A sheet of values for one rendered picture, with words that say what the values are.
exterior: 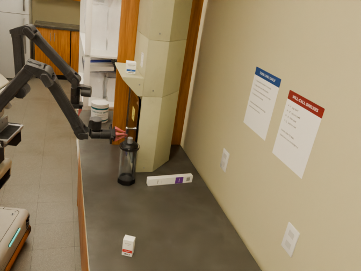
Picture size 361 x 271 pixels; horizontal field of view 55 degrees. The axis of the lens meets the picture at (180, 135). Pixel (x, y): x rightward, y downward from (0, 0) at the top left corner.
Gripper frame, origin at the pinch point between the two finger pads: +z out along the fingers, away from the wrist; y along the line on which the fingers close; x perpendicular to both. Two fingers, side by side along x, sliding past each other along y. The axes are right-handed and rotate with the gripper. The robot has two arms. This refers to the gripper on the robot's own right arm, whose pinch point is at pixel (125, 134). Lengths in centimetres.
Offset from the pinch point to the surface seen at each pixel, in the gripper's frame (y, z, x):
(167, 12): 25, 12, -66
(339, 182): -80, 47, -81
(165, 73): 11.5, 16.3, -38.4
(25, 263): -30, -57, 115
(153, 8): 26, 5, -67
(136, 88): 7.1, 1.5, -30.5
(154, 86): 7.8, 11.3, -32.0
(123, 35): 50, -2, -32
